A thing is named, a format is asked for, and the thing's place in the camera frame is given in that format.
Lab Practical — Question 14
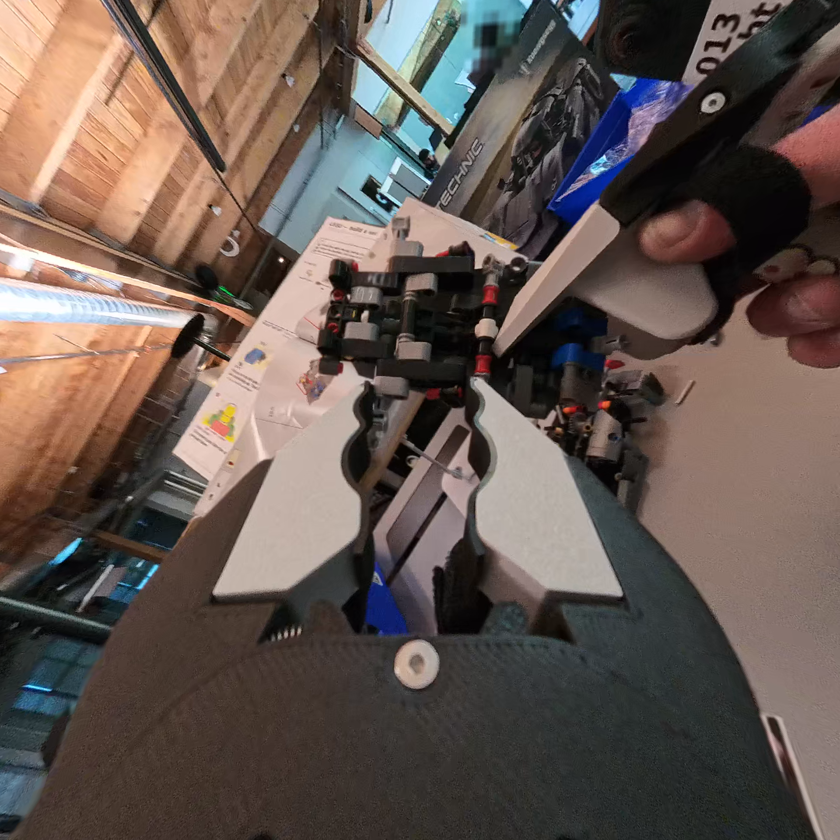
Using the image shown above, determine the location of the dark lego set box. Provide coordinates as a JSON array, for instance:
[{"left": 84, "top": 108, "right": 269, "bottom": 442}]
[{"left": 423, "top": 0, "right": 621, "bottom": 260}]

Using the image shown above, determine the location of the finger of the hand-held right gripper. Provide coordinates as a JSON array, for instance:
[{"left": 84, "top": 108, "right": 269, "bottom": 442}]
[{"left": 492, "top": 201, "right": 624, "bottom": 360}]

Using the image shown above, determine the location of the black disc on pole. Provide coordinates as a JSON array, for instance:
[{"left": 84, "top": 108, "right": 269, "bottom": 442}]
[{"left": 171, "top": 314, "right": 232, "bottom": 363}]

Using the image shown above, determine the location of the person's right hand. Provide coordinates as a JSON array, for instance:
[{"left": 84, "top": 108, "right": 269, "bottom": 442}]
[{"left": 640, "top": 118, "right": 840, "bottom": 368}]

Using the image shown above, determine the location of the lego sticker sheet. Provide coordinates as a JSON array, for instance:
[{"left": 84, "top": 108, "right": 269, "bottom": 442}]
[{"left": 761, "top": 714, "right": 829, "bottom": 840}]

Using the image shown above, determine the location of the white printed instruction sheet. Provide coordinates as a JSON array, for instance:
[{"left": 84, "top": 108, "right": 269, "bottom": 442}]
[{"left": 172, "top": 197, "right": 526, "bottom": 483}]

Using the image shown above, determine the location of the blue bin with tag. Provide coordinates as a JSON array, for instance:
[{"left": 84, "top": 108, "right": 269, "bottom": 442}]
[{"left": 548, "top": 77, "right": 690, "bottom": 212}]

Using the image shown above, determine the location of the black lego subassembly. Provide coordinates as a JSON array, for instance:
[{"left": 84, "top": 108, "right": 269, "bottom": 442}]
[{"left": 317, "top": 217, "right": 529, "bottom": 401}]

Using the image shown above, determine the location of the silver ventilation duct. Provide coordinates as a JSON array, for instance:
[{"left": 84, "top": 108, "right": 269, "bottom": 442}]
[{"left": 0, "top": 276, "right": 221, "bottom": 358}]

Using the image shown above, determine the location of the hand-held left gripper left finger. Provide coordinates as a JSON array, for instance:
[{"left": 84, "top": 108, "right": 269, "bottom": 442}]
[{"left": 211, "top": 382, "right": 378, "bottom": 605}]

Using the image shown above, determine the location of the black ceiling rail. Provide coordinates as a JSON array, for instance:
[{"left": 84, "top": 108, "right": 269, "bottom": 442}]
[{"left": 101, "top": 0, "right": 227, "bottom": 173}]

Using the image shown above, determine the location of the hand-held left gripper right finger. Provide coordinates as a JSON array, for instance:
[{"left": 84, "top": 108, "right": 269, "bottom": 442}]
[{"left": 466, "top": 378, "right": 626, "bottom": 608}]

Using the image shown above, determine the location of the grey orange lego car model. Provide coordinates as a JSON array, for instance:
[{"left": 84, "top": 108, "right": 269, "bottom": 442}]
[{"left": 499, "top": 305, "right": 665, "bottom": 516}]

